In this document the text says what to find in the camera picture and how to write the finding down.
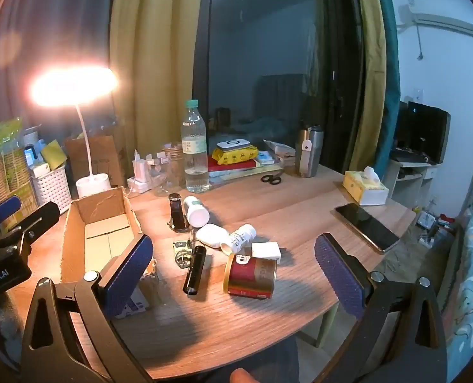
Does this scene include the brown cardboard box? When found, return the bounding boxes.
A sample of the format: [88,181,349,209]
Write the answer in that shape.
[60,186,157,286]

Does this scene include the clear plastic water bottle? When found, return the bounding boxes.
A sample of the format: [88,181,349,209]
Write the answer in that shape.
[180,99,211,194]

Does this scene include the white power strip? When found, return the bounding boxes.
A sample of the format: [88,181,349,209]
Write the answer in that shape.
[127,149,154,194]

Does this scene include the white power bank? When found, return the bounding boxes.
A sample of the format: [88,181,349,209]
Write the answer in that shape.
[216,139,250,151]

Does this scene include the blue printed blanket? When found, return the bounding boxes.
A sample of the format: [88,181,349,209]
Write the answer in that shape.
[436,201,473,376]

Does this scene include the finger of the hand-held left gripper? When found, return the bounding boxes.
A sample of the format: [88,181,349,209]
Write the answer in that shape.
[0,195,22,232]
[0,201,60,256]

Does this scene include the yellow wet wipes pack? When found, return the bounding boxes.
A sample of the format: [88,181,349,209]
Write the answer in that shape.
[212,145,259,166]

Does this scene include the white charger adapter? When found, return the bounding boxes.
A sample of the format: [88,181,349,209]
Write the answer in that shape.
[252,242,288,265]

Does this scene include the yellow curtain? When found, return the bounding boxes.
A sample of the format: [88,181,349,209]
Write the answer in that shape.
[108,0,214,178]
[342,0,389,177]

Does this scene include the steel tumbler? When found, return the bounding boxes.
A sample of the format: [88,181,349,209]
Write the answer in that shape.
[296,125,325,178]

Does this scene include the small white pill bottle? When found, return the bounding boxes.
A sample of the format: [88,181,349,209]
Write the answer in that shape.
[220,224,258,255]

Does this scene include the red tin can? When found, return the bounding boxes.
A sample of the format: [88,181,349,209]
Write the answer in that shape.
[223,253,279,300]

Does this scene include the white plastic package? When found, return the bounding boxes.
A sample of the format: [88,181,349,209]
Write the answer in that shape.
[264,139,298,159]

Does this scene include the teal curtain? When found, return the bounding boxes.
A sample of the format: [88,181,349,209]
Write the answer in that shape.
[370,0,402,170]

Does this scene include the white perforated basket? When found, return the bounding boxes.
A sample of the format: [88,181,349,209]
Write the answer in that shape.
[30,164,73,215]

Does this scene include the white side cabinet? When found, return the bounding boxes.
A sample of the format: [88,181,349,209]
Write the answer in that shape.
[384,155,440,209]

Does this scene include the white air conditioner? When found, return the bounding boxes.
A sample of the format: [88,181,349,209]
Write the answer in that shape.
[396,3,473,37]

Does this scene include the yellow tissue box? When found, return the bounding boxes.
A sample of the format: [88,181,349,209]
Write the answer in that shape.
[342,166,390,207]

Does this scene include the white pill bottle green label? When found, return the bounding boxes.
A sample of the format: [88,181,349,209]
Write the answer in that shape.
[183,195,210,227]

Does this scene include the white desk lamp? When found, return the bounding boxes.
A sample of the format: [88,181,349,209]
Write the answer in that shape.
[30,67,119,199]

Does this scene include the green notepad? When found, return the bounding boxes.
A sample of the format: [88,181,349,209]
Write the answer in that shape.
[40,139,67,171]

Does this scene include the brown paper bag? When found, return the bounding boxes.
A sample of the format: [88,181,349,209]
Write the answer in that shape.
[64,135,124,188]

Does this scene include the black smartphone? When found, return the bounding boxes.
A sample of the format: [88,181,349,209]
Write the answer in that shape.
[334,203,401,254]

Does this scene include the blue white small box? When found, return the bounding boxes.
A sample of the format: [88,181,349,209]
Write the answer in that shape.
[115,285,150,320]

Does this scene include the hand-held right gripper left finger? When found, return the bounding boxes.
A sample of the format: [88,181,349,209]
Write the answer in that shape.
[21,233,154,383]

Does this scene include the black monitor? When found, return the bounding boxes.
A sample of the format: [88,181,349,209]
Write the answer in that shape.
[396,101,452,165]

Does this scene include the clear glass jar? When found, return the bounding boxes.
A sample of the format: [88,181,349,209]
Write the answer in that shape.
[151,143,184,197]

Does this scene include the green printed package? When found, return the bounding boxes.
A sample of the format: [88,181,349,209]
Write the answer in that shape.
[0,117,40,232]

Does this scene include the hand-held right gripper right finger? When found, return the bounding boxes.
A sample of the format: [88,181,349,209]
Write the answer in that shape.
[314,232,448,383]

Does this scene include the black flashlight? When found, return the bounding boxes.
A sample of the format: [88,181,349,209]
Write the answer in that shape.
[183,244,207,297]

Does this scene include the white earbuds case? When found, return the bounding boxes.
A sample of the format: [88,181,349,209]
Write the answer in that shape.
[196,223,230,249]

